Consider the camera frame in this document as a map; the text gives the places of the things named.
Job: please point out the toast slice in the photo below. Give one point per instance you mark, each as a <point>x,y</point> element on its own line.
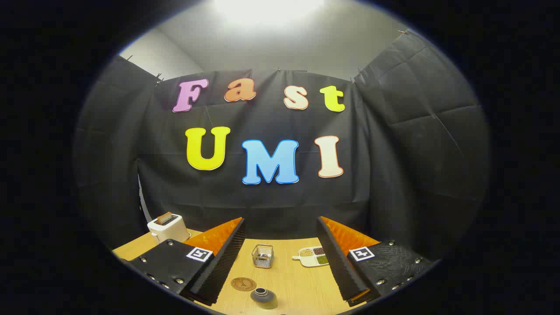
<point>165,217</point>

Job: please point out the wooden table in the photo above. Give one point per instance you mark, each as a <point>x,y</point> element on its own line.
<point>297,284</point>

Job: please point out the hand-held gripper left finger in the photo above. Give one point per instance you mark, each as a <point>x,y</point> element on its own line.
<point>223,267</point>

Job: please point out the silver juice bottle green label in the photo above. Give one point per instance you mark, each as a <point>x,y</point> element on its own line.
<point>264,298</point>

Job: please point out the white divided dish with beans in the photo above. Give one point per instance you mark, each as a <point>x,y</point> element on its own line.
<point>311,257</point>

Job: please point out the round wooden coaster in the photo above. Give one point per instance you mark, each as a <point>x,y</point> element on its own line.
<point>243,284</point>

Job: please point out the white toaster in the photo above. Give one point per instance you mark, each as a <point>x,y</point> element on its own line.
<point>168,229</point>

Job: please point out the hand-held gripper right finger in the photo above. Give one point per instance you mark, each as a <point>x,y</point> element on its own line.
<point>339,267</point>

